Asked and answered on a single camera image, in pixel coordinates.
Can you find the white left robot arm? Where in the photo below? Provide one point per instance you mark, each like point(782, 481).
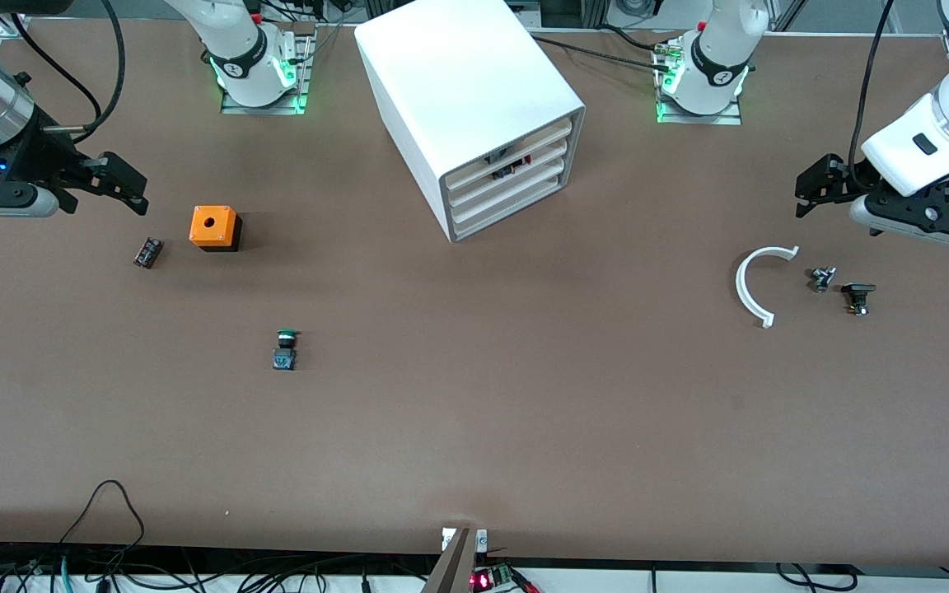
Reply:
point(722, 49)

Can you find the small black switch part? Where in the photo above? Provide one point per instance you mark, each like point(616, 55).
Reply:
point(857, 290)

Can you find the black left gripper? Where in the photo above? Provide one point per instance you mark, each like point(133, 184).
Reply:
point(839, 179)

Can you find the circuit board with red light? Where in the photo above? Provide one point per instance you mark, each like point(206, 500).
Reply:
point(487, 579)

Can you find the white curved arc piece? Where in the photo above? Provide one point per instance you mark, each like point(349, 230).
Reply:
point(740, 284)

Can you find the black red electronic part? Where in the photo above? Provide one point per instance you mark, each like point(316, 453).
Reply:
point(516, 156)

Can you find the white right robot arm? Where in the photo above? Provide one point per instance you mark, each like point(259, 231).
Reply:
point(236, 41)

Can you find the small grey metal part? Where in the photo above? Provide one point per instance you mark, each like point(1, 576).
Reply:
point(822, 278)

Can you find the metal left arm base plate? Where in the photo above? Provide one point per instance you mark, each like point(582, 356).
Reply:
point(730, 118)

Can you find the orange box with hole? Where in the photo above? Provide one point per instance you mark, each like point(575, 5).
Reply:
point(219, 232)

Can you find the small white metal bracket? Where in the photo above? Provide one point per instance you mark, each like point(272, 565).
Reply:
point(481, 540)

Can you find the small black terminal block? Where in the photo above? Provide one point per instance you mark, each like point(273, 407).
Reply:
point(147, 253)

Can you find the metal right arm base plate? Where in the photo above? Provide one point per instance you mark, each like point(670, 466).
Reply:
point(264, 109)

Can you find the green push button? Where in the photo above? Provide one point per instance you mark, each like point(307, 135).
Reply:
point(284, 358)

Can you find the brown angled metal bar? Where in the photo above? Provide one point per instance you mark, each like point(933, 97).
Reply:
point(454, 568)

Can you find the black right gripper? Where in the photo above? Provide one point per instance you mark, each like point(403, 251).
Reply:
point(36, 154)

